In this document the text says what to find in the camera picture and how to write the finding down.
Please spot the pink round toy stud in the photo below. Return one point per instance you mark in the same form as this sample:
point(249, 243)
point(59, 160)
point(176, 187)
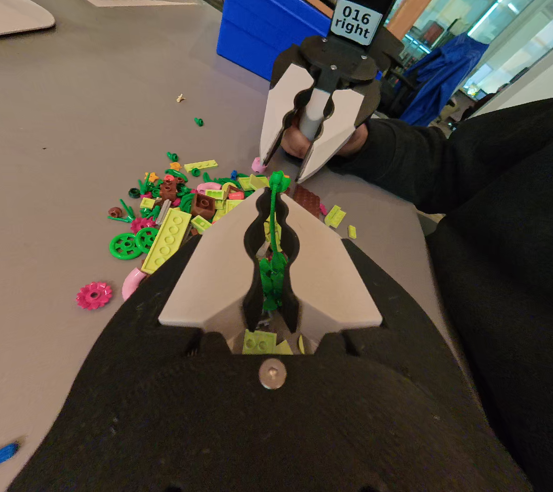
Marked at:
point(258, 164)

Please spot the pink arch toy piece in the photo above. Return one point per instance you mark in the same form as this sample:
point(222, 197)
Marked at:
point(209, 188)

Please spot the green toy stem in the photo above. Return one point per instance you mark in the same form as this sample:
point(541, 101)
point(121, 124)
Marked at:
point(274, 219)

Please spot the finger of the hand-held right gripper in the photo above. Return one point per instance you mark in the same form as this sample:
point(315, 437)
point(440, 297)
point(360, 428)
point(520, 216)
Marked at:
point(341, 124)
point(276, 111)

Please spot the green toy wheel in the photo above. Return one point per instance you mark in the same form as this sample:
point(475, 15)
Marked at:
point(125, 246)
point(147, 239)

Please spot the pink curved toy tube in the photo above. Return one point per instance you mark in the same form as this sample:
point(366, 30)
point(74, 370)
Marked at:
point(129, 282)

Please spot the narrow lime toy plate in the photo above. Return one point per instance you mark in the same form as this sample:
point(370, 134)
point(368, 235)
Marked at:
point(201, 164)

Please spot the white desk lamp stand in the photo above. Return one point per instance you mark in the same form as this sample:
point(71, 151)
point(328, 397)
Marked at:
point(21, 16)

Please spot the pile of small toy bricks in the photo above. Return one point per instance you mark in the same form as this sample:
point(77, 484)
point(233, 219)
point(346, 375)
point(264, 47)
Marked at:
point(203, 206)

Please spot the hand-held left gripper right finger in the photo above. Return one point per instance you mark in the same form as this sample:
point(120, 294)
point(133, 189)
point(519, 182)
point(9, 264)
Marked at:
point(332, 280)

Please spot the blue toy pin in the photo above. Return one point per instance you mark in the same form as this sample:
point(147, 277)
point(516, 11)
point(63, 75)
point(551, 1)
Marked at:
point(7, 451)

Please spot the blue jacket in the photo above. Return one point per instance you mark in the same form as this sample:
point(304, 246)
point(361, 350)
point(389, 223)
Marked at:
point(445, 72)

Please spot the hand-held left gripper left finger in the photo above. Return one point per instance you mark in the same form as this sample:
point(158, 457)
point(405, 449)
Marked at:
point(211, 280)

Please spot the person's right hand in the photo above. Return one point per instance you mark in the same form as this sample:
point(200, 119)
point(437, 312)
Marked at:
point(296, 142)

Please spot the brown toy brick plate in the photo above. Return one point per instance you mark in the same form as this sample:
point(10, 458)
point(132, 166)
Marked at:
point(307, 198)

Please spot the long wide lime plate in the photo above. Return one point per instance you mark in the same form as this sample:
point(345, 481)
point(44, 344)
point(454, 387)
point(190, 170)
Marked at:
point(166, 241)

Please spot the lime ridged toy brick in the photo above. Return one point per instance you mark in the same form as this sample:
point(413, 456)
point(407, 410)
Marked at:
point(335, 215)

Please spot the blue plastic bin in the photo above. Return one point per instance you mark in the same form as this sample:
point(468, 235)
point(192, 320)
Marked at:
point(259, 33)

